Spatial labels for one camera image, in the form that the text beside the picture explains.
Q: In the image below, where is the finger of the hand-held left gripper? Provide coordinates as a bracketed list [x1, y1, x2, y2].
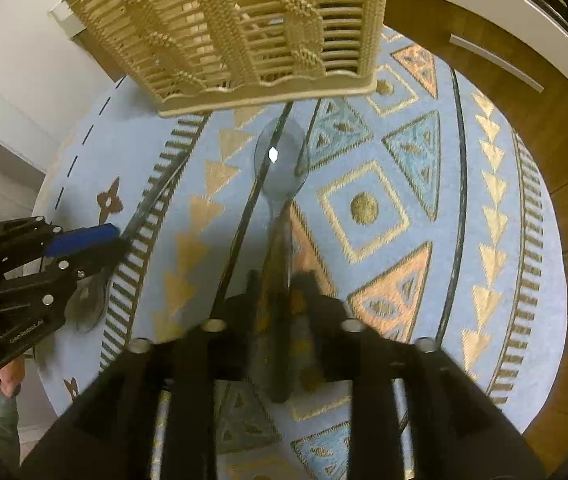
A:
[0, 236, 128, 312]
[0, 216, 120, 282]

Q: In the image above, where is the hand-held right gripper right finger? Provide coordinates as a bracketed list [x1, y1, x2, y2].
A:
[293, 269, 549, 480]

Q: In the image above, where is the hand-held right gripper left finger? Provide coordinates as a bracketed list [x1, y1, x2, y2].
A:
[19, 269, 261, 480]

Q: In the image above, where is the metal spoon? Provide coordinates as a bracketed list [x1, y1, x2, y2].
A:
[254, 115, 312, 403]
[66, 160, 187, 335]

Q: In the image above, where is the beige plastic utensil basket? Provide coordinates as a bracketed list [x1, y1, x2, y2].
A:
[66, 0, 389, 119]

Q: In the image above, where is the person's left hand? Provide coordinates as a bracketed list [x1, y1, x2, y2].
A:
[0, 356, 28, 399]

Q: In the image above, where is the short silver drawer handle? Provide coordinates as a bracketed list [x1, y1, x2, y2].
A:
[448, 34, 544, 94]

